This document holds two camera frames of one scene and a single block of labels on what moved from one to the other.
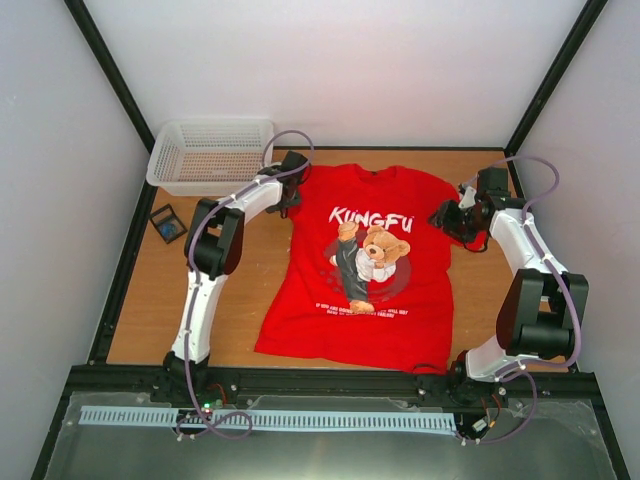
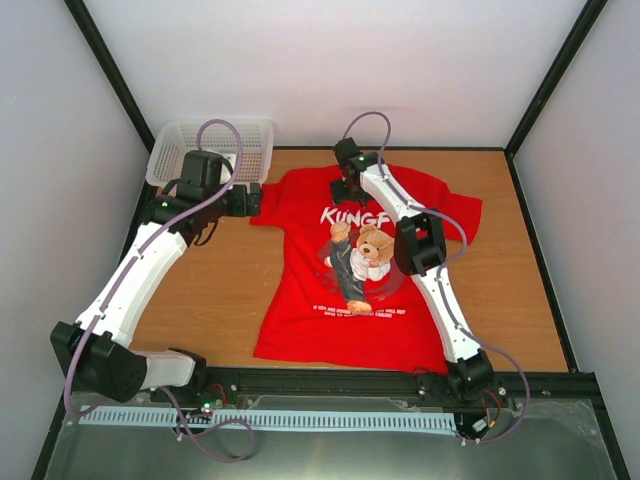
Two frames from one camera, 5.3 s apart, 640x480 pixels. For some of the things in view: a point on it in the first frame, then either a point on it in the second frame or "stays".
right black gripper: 445,219 to 339,196
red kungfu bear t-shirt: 366,276 stays
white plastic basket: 206,158 stays
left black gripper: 295,201 to 240,209
